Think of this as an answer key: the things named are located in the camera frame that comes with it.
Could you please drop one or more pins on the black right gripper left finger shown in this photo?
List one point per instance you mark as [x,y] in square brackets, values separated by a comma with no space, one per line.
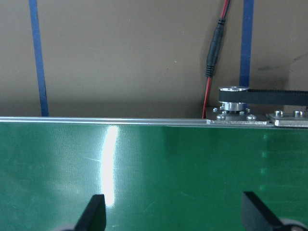
[94,216]

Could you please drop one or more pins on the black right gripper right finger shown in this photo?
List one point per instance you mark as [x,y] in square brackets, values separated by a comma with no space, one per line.
[256,216]

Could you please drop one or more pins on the green conveyor belt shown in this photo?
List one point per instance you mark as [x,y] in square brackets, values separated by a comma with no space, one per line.
[159,174]

